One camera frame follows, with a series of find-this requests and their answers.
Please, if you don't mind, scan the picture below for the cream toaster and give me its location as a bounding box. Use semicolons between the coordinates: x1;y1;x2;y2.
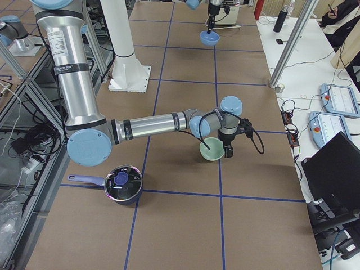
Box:
215;6;240;25

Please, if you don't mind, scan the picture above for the blue bowl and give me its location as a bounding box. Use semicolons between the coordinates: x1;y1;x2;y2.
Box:
199;31;220;46

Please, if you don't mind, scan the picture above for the blue teach pendant far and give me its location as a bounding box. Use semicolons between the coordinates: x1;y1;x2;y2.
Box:
319;83;359;118

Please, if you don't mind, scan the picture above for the green bowl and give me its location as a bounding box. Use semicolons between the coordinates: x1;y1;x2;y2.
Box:
199;137;225;161

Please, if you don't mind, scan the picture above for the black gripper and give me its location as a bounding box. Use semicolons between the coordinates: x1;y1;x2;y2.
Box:
218;132;236;158
207;13;218;34

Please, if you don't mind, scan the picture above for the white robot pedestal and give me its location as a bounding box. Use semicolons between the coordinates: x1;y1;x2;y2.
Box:
101;0;151;93

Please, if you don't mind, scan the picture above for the blue teach pendant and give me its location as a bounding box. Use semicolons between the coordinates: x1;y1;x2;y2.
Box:
309;111;351;149
319;83;359;118

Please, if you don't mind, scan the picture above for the blue teach pendant near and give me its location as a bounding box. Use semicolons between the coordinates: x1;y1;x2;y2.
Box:
309;111;351;149

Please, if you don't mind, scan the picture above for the black laptop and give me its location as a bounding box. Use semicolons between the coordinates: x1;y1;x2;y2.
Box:
300;130;360;210

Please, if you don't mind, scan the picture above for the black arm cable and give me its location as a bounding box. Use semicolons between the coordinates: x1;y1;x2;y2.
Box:
179;111;265;155

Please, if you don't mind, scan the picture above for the black water bottle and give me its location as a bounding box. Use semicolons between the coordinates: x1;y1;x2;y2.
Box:
273;6;288;33

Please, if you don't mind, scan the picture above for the dark blue saucepan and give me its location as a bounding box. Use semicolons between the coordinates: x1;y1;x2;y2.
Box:
67;165;143;205

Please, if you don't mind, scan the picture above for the seated person in black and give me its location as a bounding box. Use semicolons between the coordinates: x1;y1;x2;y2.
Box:
319;0;359;50

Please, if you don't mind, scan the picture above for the brown paper table mat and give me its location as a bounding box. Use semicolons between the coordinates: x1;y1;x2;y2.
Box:
26;2;322;269

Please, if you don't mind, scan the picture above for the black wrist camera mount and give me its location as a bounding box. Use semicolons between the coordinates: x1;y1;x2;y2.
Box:
237;118;253;138

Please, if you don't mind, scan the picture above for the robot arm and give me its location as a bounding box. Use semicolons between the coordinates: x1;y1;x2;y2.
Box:
32;1;245;167
185;0;223;34

